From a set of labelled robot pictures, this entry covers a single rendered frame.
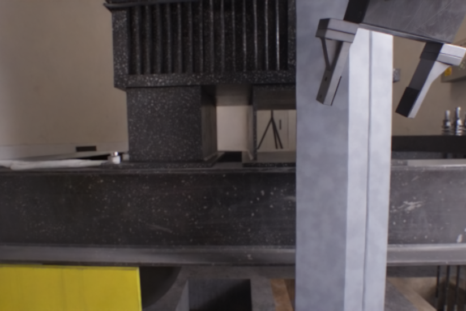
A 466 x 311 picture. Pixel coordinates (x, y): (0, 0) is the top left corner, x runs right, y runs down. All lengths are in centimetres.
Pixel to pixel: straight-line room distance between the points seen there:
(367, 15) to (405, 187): 54
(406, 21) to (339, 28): 8
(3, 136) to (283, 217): 119
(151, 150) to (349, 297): 57
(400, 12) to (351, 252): 42
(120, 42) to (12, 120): 82
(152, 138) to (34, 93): 95
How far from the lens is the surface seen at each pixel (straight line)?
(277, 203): 68
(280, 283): 138
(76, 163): 77
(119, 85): 71
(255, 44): 67
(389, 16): 37
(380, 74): 57
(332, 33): 34
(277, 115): 376
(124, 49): 73
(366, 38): 57
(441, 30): 41
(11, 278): 91
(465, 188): 90
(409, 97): 44
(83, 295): 81
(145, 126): 69
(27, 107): 150
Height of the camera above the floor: 73
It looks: 4 degrees down
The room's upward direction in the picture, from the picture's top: 1 degrees counter-clockwise
